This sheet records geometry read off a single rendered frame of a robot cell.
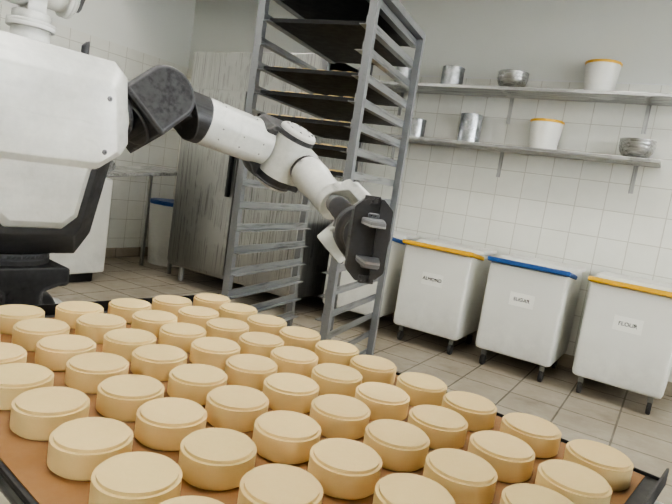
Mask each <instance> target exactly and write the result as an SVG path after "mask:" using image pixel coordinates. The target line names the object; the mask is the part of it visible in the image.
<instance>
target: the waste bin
mask: <svg viewBox="0 0 672 504"><path fill-rule="evenodd" d="M173 205H174V199H165V198H151V200H150V210H149V234H148V258H147V261H148V262H149V263H151V264H154V265H158V266H165V267H167V265H168V260H167V257H168V248H169V239H170V231H171V222H172V213H173Z"/></svg>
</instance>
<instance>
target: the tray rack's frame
mask: <svg viewBox="0 0 672 504"><path fill-rule="evenodd" d="M383 2H384V3H385V4H386V5H387V6H388V7H389V9H390V10H391V11H392V12H393V13H394V14H395V15H396V17H397V18H398V19H399V20H400V21H401V22H402V23H403V25H404V26H405V27H406V28H407V29H408V30H409V31H410V33H411V34H412V35H413V36H414V37H415V38H416V39H417V43H416V49H415V55H414V61H413V67H412V73H411V80H410V86H409V92H408V98H407V104H406V110H405V116H404V123H403V129H402V135H401V141H400V147H399V153H398V159H397V166H396V172H395V178H394V184H393V190H392V196H391V202H390V208H391V209H392V211H393V215H394V216H393V218H392V224H391V239H390V243H389V245H388V248H387V254H386V260H385V266H384V268H385V270H384V272H383V274H382V275H381V276H380V277H378V282H377V289H376V295H375V301H374V307H373V313H372V319H371V325H370V332H369V338H368V344H367V350H366V355H373V354H374V348H375V342H376V336H377V330H378V324H379V318H380V312H381V305H382V299H383V293H384V287H385V281H386V275H387V269H388V263H389V257H390V251H391V245H392V239H393V232H394V226H395V220H396V214H397V208H398V202H399V196H400V190H401V184H402V178H403V172H404V166H405V160H406V153H407V147H408V141H409V135H410V129H411V123H412V117H413V111H414V105H415V99H416V93H417V87H418V80H419V74H420V68H421V62H422V56H423V50H424V44H425V38H426V34H425V33H424V31H423V30H422V29H421V28H420V26H419V25H418V24H417V23H416V21H415V20H414V19H413V18H412V16H411V15H410V14H409V13H408V11H407V10H406V9H405V8H404V6H403V5H402V4H401V3H400V1H399V0H383ZM321 69H323V70H327V71H329V69H330V63H329V62H328V61H326V60H324V59H323V61H322V68H321ZM302 204H304V205H310V200H309V199H308V198H307V197H305V196H304V195H303V200H302ZM308 213H309V212H308V211H301V214H300V221H299V223H307V220H308ZM305 234H306V230H298V235H297V241H303V240H305ZM302 255H303V248H297V249H295V256H294V259H298V258H302ZM300 268H301V266H296V267H293V270H292V277H294V276H299V275H300ZM297 289H298V284H294V285H290V291H289V295H290V294H294V293H297ZM295 303H296V301H295V302H291V303H288V305H287V312H289V311H292V310H295Z"/></svg>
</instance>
